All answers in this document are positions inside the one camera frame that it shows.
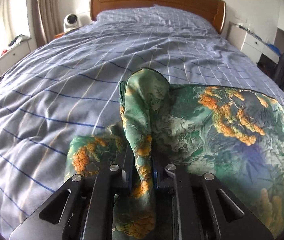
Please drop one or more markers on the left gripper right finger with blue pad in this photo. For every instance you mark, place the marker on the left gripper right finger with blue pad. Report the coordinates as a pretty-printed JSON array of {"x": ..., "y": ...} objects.
[{"x": 202, "y": 206}]

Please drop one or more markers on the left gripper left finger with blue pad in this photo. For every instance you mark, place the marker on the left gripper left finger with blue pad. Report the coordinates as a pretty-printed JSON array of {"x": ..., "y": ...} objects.
[{"x": 82, "y": 208}]

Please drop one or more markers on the blue checked duvet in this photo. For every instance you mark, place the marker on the blue checked duvet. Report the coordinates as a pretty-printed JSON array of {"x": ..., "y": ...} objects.
[{"x": 71, "y": 87}]

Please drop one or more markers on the white low window cabinet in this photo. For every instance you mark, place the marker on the white low window cabinet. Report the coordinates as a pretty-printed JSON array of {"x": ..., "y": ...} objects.
[{"x": 13, "y": 56}]

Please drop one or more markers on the white desk with drawers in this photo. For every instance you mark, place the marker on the white desk with drawers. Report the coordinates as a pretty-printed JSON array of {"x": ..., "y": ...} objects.
[{"x": 255, "y": 49}]

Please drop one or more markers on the white round fan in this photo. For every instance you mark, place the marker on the white round fan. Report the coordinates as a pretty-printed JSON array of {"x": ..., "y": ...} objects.
[{"x": 71, "y": 21}]

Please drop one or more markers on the beige curtain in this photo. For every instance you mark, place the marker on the beige curtain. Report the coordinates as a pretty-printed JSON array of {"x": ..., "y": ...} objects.
[{"x": 46, "y": 21}]

